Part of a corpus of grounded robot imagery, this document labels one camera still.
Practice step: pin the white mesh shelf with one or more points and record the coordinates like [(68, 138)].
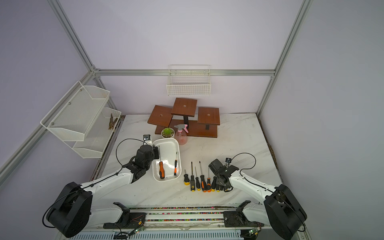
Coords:
[(72, 118), (99, 136)]

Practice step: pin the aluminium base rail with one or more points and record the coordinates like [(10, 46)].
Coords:
[(186, 223)]

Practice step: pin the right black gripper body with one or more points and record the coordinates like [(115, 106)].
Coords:
[(218, 180)]

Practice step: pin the pink spray bottle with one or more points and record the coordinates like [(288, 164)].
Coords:
[(181, 134)]

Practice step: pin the white plastic storage box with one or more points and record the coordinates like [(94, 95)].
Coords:
[(168, 148)]

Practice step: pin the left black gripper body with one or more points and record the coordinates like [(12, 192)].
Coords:
[(155, 155)]

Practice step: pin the long yellow-dotted flathead screwdriver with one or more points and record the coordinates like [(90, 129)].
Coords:
[(193, 184)]

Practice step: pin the aluminium frame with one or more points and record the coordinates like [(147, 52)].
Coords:
[(18, 158)]

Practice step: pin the stubby black yellow screwdriver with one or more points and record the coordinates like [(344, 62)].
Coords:
[(186, 179)]

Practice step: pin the black ribbed screwdriver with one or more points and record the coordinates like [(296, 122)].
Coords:
[(214, 184)]

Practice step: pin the black orange hex-collar screwdriver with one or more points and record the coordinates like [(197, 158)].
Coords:
[(203, 182)]

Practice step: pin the black orange-band screwdriver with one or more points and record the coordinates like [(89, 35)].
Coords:
[(209, 187)]

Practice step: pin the white mesh lower shelf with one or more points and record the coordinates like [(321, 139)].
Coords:
[(99, 136)]

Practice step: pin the white mesh upper shelf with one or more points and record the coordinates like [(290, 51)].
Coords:
[(72, 118)]

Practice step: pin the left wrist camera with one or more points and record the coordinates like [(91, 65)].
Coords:
[(147, 140)]

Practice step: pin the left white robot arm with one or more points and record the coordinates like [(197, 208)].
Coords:
[(75, 208)]

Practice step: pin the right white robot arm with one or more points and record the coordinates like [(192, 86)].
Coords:
[(277, 208)]

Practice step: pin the brown twigs in shelf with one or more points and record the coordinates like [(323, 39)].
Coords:
[(112, 122)]

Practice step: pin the brown wooden tiered stand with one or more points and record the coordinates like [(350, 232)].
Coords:
[(202, 121)]

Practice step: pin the white wire wall basket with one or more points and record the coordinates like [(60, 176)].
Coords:
[(189, 80)]

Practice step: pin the potted green succulent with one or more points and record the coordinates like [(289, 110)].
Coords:
[(167, 133)]

